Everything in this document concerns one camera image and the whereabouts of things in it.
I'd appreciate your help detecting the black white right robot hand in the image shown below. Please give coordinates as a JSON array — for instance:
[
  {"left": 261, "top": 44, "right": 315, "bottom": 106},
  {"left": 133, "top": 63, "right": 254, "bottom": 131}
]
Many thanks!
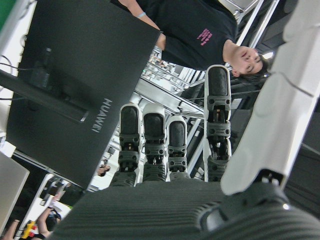
[{"left": 48, "top": 0, "right": 320, "bottom": 240}]

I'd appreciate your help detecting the yellow control box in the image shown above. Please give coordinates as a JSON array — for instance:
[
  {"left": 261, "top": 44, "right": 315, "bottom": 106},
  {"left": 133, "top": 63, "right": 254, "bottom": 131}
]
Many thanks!
[{"left": 20, "top": 220, "right": 39, "bottom": 239}]

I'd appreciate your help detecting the background person with mask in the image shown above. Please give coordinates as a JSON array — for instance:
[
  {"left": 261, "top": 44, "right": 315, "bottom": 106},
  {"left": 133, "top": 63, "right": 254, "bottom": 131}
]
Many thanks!
[{"left": 36, "top": 192, "right": 74, "bottom": 240}]

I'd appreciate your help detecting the grey flat panel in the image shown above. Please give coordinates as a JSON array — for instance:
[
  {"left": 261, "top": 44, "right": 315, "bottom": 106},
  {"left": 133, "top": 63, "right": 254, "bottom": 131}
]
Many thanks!
[{"left": 0, "top": 151, "right": 31, "bottom": 230}]

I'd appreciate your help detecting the black Huawei monitor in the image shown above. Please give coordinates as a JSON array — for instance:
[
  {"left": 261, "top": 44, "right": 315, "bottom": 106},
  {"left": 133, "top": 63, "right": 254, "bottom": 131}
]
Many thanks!
[{"left": 6, "top": 0, "right": 161, "bottom": 190}]

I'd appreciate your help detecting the person in black shirt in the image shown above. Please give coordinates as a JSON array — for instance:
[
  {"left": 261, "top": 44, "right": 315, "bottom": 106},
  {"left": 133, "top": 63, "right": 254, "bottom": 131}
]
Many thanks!
[{"left": 116, "top": 0, "right": 273, "bottom": 84}]

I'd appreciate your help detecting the green conveyor belt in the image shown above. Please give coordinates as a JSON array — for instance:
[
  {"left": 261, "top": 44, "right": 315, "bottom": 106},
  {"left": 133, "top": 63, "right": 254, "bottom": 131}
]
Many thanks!
[{"left": 0, "top": 0, "right": 20, "bottom": 35}]

